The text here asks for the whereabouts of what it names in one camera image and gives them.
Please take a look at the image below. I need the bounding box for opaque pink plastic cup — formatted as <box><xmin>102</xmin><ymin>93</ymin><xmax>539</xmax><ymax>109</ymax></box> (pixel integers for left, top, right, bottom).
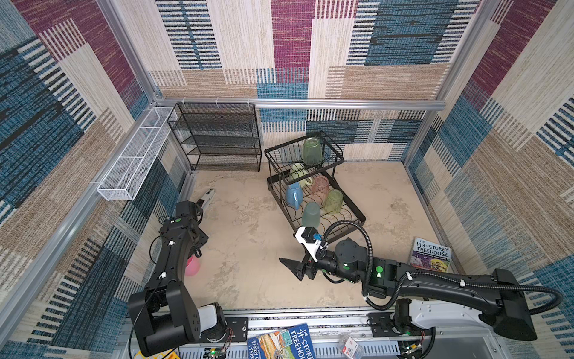
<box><xmin>185</xmin><ymin>256</ymin><xmax>200</xmax><ymax>277</ymax></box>

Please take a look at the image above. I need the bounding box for translucent teal plastic cup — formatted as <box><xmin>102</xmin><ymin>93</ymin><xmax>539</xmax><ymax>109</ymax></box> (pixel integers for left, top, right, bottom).
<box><xmin>302</xmin><ymin>202</ymin><xmax>321</xmax><ymax>229</ymax></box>

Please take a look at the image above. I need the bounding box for clear green plastic cup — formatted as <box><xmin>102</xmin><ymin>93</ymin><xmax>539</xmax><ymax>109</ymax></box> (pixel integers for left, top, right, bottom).
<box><xmin>303</xmin><ymin>137</ymin><xmax>323</xmax><ymax>166</ymax></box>
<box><xmin>323</xmin><ymin>189</ymin><xmax>344</xmax><ymax>215</ymax></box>

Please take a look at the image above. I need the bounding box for blue speckled ceramic mug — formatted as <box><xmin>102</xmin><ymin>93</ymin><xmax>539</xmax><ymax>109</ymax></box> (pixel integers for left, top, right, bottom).
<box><xmin>286</xmin><ymin>182</ymin><xmax>303</xmax><ymax>210</ymax></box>

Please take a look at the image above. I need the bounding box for clear pink plastic cup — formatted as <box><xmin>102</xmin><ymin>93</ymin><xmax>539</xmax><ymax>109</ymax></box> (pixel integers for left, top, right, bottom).
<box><xmin>312</xmin><ymin>175</ymin><xmax>330</xmax><ymax>199</ymax></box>

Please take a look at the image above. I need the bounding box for light green ceramic mug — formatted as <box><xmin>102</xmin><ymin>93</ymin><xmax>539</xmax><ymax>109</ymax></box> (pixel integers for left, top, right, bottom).
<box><xmin>289</xmin><ymin>163</ymin><xmax>314</xmax><ymax>188</ymax></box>

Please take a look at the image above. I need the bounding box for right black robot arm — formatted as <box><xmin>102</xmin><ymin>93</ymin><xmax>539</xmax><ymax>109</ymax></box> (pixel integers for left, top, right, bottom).
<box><xmin>280</xmin><ymin>220</ymin><xmax>564</xmax><ymax>341</ymax></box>

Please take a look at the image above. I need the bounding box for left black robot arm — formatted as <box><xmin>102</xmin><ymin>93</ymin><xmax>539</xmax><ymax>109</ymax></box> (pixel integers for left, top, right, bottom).
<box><xmin>128</xmin><ymin>200</ymin><xmax>228</xmax><ymax>357</ymax></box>

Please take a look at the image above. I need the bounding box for black two-tier dish rack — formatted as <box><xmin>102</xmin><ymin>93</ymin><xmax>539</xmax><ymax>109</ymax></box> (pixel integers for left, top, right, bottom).
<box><xmin>264</xmin><ymin>131</ymin><xmax>366</xmax><ymax>232</ymax></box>

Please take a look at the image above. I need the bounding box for black silver stapler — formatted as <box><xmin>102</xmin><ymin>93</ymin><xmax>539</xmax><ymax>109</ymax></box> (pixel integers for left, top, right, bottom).
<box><xmin>196</xmin><ymin>188</ymin><xmax>215</xmax><ymax>212</ymax></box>

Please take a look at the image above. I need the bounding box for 91-storey treehouse book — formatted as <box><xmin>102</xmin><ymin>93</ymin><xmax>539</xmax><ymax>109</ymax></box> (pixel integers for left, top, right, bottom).
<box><xmin>248</xmin><ymin>323</ymin><xmax>315</xmax><ymax>359</ymax></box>

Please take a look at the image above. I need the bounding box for small clear plastic packet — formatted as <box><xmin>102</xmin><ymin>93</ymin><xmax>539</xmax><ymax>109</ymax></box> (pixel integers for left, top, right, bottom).
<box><xmin>337</xmin><ymin>334</ymin><xmax>364</xmax><ymax>359</ymax></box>

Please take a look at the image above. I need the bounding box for black mesh shelf unit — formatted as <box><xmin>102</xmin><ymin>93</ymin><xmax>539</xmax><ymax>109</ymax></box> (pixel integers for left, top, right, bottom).
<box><xmin>167</xmin><ymin>103</ymin><xmax>262</xmax><ymax>171</ymax></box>

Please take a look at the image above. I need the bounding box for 143-storey treehouse book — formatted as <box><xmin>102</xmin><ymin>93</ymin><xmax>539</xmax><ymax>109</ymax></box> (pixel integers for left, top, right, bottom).
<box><xmin>408</xmin><ymin>237</ymin><xmax>451</xmax><ymax>273</ymax></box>

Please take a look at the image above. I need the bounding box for yellow patterned card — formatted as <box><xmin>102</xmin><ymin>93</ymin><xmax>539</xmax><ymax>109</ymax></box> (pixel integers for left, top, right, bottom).
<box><xmin>132</xmin><ymin>349</ymin><xmax>180</xmax><ymax>359</ymax></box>

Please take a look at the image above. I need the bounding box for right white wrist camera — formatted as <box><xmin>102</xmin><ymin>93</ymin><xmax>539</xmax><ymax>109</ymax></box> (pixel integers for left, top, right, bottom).
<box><xmin>294</xmin><ymin>227</ymin><xmax>327</xmax><ymax>263</ymax></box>

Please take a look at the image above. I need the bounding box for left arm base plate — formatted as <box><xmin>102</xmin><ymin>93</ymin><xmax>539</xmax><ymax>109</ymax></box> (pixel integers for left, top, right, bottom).
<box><xmin>206</xmin><ymin>317</ymin><xmax>249</xmax><ymax>343</ymax></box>

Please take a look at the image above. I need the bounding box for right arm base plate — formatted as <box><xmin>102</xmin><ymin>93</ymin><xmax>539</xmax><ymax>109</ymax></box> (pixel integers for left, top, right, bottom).
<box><xmin>366</xmin><ymin>312</ymin><xmax>431</xmax><ymax>337</ymax></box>

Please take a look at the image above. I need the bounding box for white wire wall basket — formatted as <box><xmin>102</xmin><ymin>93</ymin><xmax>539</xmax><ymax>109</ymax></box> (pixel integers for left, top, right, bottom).
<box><xmin>97</xmin><ymin>107</ymin><xmax>173</xmax><ymax>201</ymax></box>

